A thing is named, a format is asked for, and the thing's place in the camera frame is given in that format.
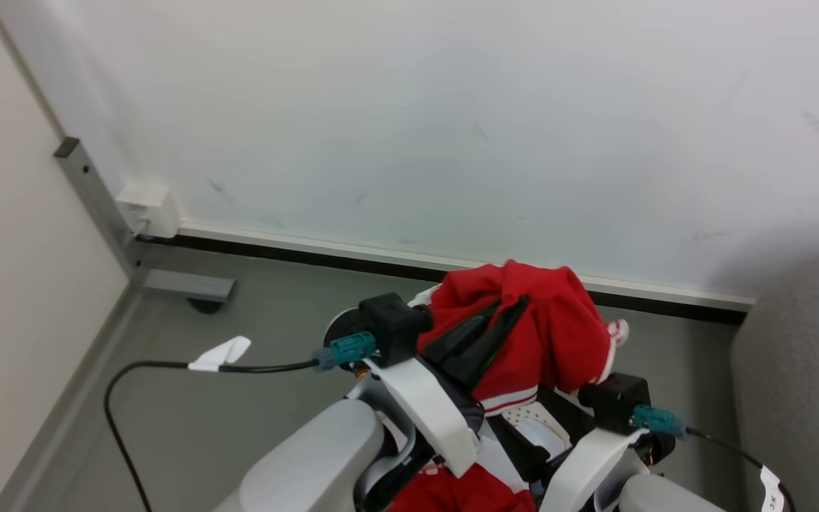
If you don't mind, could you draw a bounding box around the grey metal partition foot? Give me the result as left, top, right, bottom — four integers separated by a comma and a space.
139, 269, 236, 315

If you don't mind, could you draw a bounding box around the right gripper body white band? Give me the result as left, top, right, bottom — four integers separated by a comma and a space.
539, 429, 648, 512

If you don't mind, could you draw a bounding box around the white wall socket box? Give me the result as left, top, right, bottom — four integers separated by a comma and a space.
117, 183, 181, 239

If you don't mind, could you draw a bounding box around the grey metal partition rail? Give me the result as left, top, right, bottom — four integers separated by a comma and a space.
0, 284, 141, 512

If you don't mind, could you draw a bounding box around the white and black baseboard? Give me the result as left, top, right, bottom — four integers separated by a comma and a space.
136, 222, 755, 326

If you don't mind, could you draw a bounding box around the grey fabric sofa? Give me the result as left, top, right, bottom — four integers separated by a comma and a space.
729, 242, 819, 512

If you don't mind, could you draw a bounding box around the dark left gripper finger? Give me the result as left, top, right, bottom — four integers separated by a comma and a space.
420, 302, 499, 356
445, 297, 528, 388

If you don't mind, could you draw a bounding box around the black cable with teal plug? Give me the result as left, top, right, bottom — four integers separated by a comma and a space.
104, 331, 378, 512
630, 404, 798, 512

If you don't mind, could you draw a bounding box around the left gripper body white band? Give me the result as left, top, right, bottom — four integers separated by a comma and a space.
365, 356, 483, 479

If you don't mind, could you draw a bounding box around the red garment with white stripes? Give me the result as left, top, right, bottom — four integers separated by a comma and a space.
388, 260, 631, 512

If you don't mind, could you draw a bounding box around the beige partition panel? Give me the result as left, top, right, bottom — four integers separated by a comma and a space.
0, 0, 129, 512

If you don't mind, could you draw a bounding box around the white cable label tag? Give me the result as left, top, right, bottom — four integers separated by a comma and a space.
188, 336, 252, 373
759, 466, 786, 512

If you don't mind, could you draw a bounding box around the grey metal partition post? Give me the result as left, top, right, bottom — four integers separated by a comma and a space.
54, 137, 141, 279

